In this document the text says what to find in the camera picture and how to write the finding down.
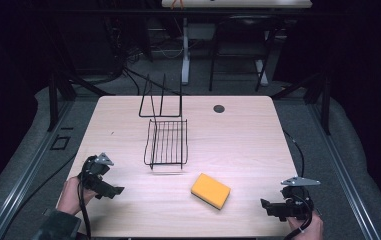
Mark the black chair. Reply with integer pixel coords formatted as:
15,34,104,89
208,14,281,93

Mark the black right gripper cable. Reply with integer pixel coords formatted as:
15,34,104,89
282,129,314,240

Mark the black metal frame stand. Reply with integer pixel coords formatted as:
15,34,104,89
45,63,116,133
270,70,333,136

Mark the person's right hand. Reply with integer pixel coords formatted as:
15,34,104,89
287,211,325,240

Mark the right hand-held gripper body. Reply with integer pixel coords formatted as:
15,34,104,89
279,176,322,222

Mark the black wire rack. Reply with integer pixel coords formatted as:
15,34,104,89
138,72,189,171

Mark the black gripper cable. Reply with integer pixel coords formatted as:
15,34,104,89
76,155,98,240
282,129,314,240

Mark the yellow sponge with black underside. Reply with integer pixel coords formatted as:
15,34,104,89
190,172,232,211

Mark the person's left hand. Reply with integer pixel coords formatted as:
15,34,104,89
56,176,98,216

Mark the white desk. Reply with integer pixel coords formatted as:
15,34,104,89
160,0,313,86

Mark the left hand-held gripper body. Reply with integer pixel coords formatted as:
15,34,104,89
80,152,116,198

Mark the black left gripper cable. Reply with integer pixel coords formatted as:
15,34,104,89
76,155,98,240

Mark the grey aluminium rail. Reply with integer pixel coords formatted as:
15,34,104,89
0,99,76,240
307,103,381,240

